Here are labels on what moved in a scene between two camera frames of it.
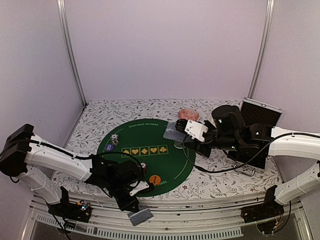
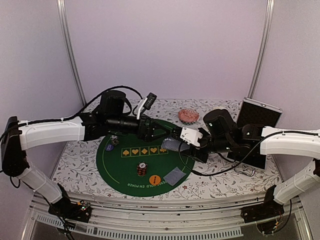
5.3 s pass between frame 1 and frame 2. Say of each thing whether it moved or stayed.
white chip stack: stayed
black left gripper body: moved
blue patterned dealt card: moved
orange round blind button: stayed
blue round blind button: stayed
